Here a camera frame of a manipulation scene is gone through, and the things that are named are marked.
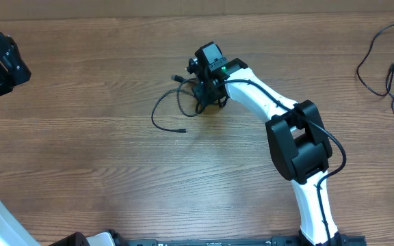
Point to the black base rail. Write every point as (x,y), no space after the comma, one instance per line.
(299,240)

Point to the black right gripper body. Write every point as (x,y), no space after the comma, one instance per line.
(208,95)

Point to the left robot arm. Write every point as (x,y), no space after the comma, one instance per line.
(12,232)

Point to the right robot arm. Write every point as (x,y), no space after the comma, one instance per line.
(299,144)

